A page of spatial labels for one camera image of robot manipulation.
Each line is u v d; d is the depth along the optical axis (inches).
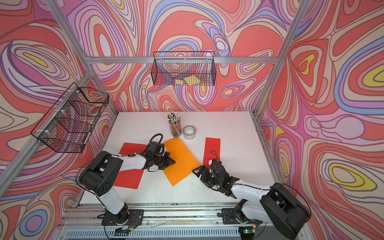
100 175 18.8
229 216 28.3
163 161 32.9
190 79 35.8
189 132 42.3
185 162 37.1
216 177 26.5
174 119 36.5
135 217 28.6
